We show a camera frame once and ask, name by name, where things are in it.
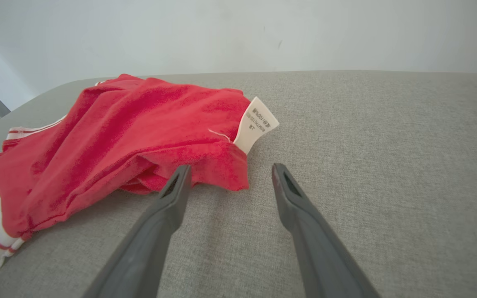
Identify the red and white jersey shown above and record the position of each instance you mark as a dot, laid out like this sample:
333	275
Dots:
118	132

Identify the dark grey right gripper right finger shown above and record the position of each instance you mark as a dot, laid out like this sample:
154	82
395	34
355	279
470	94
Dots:
321	256

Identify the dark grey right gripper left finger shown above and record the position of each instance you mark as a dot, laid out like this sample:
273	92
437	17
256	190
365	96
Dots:
147	248

